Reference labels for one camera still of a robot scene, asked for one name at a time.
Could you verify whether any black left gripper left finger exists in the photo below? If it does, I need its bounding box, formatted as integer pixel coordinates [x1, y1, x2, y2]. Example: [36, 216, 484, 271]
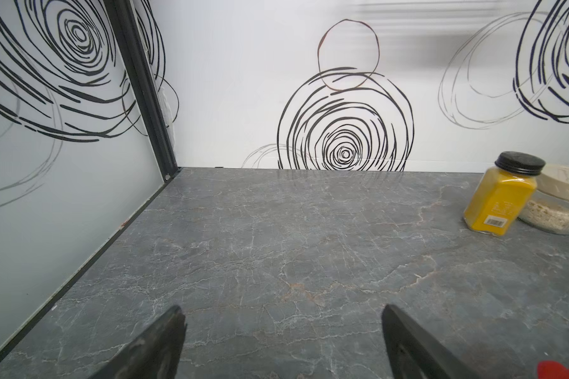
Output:
[92, 306, 187, 379]

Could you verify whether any black corner frame post left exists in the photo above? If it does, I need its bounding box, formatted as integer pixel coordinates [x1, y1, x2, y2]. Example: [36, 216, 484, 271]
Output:
[104, 0, 179, 183]

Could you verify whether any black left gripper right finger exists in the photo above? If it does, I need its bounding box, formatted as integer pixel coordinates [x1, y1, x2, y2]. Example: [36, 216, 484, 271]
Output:
[381, 304, 479, 379]

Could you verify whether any yellow spice jar black lid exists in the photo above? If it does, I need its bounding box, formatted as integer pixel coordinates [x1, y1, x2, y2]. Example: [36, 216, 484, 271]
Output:
[463, 151, 545, 236]

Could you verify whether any red piggy bank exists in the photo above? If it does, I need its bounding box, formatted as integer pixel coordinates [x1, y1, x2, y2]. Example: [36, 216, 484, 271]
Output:
[537, 361, 569, 379]

